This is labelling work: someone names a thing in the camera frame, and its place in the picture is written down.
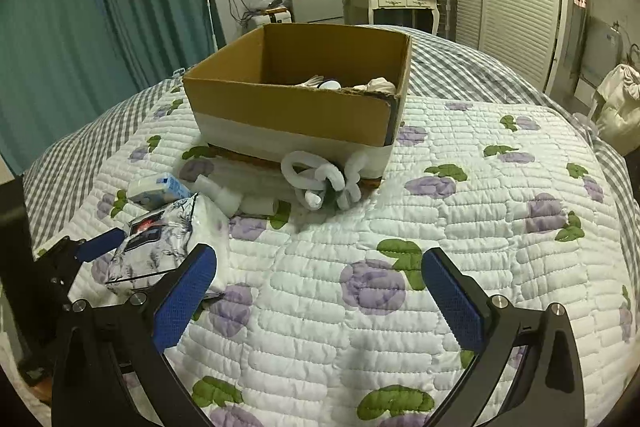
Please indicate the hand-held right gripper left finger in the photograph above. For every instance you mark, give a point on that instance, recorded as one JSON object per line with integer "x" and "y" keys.
{"x": 184, "y": 299}

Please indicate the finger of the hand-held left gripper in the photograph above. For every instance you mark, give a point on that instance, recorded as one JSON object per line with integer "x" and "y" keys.
{"x": 101, "y": 245}

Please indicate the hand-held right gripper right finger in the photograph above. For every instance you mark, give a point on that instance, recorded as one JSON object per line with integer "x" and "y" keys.
{"x": 454, "y": 303}

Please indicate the marble print tissue packet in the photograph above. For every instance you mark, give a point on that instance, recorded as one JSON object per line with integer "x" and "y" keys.
{"x": 167, "y": 234}

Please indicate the brown cardboard box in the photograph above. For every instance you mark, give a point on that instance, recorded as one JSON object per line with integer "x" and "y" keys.
{"x": 280, "y": 112}

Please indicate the white soft items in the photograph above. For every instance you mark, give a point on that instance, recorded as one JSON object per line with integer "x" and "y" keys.
{"x": 320, "y": 83}

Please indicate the blue white tissue pack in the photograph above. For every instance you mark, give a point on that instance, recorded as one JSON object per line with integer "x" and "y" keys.
{"x": 157, "y": 189}

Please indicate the white plastic bottle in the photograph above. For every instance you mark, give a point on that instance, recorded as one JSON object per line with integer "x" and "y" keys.
{"x": 217, "y": 193}

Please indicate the white foam cylinder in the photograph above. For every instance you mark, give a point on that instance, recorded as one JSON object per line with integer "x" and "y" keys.
{"x": 259, "y": 205}

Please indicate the floral quilted blanket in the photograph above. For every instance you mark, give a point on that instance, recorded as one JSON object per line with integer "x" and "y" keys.
{"x": 320, "y": 237}

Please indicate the white knotted foam tube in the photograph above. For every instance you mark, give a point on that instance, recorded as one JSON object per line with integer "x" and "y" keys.
{"x": 300, "y": 163}

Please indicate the teal curtain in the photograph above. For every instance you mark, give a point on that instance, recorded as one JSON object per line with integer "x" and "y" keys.
{"x": 75, "y": 32}

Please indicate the items inside cardboard box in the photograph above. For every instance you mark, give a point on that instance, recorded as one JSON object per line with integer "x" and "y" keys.
{"x": 377, "y": 86}

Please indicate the grey checked bedsheet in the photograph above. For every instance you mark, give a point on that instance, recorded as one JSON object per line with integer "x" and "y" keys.
{"x": 452, "y": 52}

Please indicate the cream clothing pile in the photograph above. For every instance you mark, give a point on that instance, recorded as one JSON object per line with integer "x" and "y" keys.
{"x": 620, "y": 107}

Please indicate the silver suitcase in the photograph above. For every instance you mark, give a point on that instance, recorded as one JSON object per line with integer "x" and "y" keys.
{"x": 446, "y": 17}

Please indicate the cream dressing table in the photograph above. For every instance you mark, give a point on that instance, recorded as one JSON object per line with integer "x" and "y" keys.
{"x": 395, "y": 3}

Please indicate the silver mini fridge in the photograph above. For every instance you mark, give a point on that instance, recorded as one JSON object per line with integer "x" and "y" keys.
{"x": 316, "y": 4}

